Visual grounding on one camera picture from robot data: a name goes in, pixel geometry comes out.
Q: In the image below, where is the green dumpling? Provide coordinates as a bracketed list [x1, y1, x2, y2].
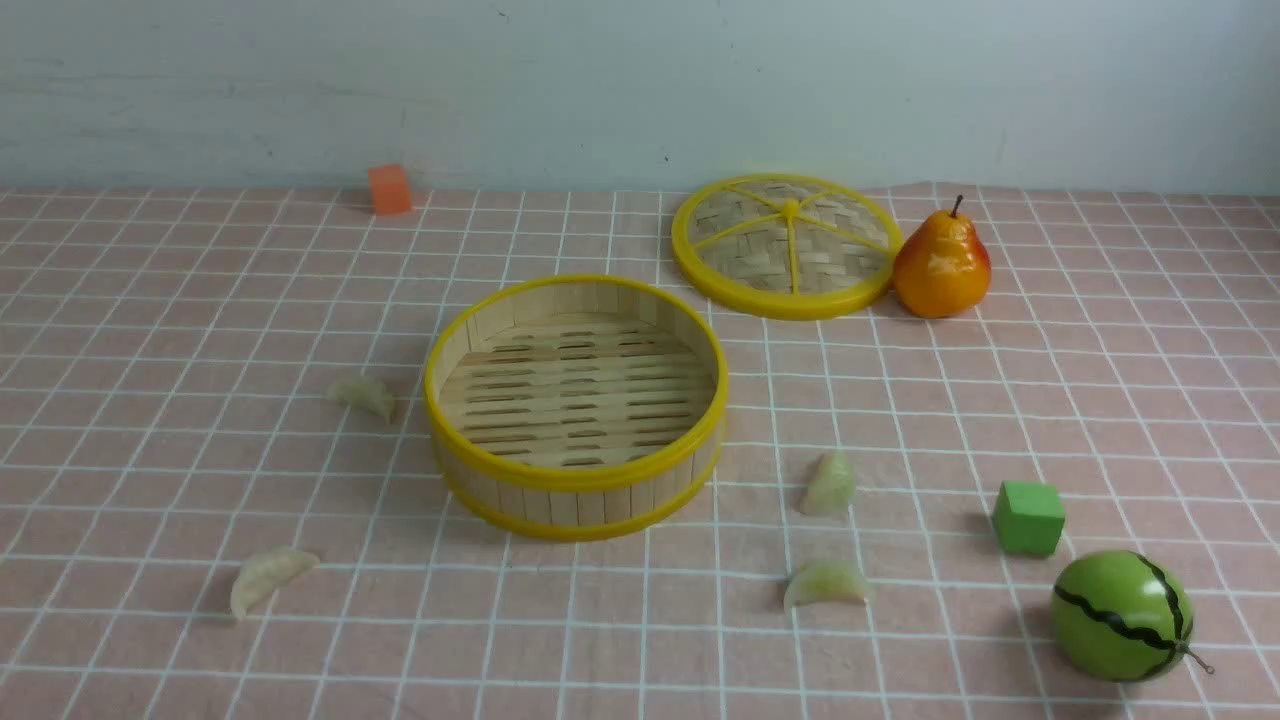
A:
[797, 448, 858, 518]
[782, 559, 872, 611]

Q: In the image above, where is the white dumpling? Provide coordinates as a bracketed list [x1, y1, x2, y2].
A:
[229, 546, 320, 623]
[326, 375, 397, 425]

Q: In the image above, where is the yellow bamboo steamer tray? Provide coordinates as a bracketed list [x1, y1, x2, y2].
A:
[422, 275, 730, 542]

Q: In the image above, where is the yellow woven steamer lid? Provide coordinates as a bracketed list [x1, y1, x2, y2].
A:
[669, 173, 904, 322]

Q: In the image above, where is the orange foam cube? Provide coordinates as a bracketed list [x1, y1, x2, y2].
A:
[367, 164, 413, 217]

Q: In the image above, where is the orange yellow toy pear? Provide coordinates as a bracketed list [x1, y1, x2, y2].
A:
[892, 193, 992, 319]

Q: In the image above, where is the green foam cube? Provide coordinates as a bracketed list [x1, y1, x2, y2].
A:
[992, 480, 1066, 557]

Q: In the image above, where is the pink checkered tablecloth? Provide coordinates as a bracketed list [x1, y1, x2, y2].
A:
[1, 184, 1279, 719]

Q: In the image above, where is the green toy watermelon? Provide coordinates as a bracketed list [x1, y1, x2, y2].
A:
[1050, 550, 1216, 684]

